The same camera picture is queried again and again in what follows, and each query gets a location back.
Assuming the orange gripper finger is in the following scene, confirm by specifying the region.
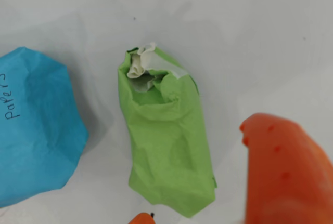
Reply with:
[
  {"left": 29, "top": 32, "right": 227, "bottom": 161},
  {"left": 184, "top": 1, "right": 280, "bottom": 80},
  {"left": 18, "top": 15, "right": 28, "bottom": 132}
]
[
  {"left": 129, "top": 212, "right": 156, "bottom": 224},
  {"left": 239, "top": 112, "right": 333, "bottom": 224}
]

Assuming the blue paper bundle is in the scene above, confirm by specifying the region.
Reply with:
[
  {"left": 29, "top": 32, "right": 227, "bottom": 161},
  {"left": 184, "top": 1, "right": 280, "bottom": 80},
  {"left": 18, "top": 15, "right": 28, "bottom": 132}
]
[{"left": 0, "top": 46, "right": 89, "bottom": 208}]

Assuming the green paper bundle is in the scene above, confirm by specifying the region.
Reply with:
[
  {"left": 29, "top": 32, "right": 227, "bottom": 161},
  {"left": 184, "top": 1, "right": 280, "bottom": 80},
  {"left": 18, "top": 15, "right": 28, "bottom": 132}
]
[{"left": 117, "top": 42, "right": 218, "bottom": 219}]

